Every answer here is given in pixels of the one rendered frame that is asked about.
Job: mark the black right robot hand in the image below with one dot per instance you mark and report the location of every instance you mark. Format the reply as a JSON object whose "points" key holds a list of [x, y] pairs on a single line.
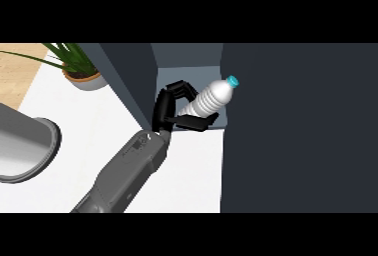
{"points": [[163, 110]]}

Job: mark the white water bottle blue cap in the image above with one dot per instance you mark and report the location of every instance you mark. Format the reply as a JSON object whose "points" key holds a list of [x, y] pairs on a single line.
{"points": [[212, 96]]}

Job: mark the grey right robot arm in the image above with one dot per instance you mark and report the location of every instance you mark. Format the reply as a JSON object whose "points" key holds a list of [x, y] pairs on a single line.
{"points": [[129, 168]]}

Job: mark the dark grey cabinet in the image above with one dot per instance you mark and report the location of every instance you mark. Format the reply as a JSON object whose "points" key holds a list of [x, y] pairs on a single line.
{"points": [[133, 76]]}

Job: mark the dark grey cabinet door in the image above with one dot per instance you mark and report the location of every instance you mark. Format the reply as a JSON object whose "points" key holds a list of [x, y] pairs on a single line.
{"points": [[300, 128]]}

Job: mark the green potted plant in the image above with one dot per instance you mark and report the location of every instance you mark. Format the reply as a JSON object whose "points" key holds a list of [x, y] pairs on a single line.
{"points": [[79, 68]]}

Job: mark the grey cylindrical appliance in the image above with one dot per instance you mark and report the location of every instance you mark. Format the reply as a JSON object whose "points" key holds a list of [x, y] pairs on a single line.
{"points": [[23, 146]]}

